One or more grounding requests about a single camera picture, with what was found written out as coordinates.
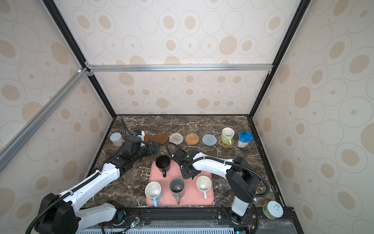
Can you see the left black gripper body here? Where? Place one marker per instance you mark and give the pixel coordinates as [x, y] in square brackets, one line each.
[144, 151]

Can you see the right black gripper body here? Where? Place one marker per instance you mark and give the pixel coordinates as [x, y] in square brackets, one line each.
[185, 176]

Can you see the rattan woven round coaster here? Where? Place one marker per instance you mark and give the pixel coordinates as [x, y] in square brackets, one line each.
[192, 139]

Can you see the black mug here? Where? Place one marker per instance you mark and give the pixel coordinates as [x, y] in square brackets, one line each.
[163, 164]

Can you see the multicolour woven round coaster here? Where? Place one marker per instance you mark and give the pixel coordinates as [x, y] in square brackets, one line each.
[176, 138]

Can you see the dark brown round coaster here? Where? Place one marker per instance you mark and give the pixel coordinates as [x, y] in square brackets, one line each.
[162, 138]

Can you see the blue woven round coaster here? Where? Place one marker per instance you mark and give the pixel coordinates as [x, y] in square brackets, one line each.
[209, 140]

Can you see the cork paw print coaster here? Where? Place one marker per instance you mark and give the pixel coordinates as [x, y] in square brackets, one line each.
[225, 146]

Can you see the brown wooden round coaster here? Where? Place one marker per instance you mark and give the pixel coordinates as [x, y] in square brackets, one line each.
[147, 138]

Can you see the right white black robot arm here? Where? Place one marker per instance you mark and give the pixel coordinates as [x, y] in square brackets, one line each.
[244, 181]

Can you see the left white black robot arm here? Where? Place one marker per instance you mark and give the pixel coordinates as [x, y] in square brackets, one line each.
[63, 213]

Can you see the grey lidded pink jar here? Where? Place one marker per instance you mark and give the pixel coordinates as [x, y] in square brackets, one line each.
[116, 139]

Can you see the grey mug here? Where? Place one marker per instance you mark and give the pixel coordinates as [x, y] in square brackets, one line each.
[177, 187]

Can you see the pink tray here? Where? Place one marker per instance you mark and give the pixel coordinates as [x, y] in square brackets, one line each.
[192, 196]

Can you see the blue lidded white jar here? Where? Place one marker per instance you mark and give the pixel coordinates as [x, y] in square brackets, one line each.
[245, 138]

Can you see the green jar white lid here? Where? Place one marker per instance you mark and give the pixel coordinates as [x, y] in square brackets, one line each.
[273, 210]

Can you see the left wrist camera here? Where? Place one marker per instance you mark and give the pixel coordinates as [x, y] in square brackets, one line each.
[136, 140]

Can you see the white mug pink handle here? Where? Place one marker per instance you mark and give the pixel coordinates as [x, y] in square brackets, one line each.
[203, 184]

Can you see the white mug blue handle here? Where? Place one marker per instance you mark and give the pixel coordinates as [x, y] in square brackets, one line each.
[153, 191]

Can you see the horizontal aluminium frame bar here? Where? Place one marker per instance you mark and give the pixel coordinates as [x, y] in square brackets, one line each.
[180, 67]

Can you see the diagonal aluminium frame bar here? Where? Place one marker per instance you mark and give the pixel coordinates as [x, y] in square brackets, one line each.
[24, 135]

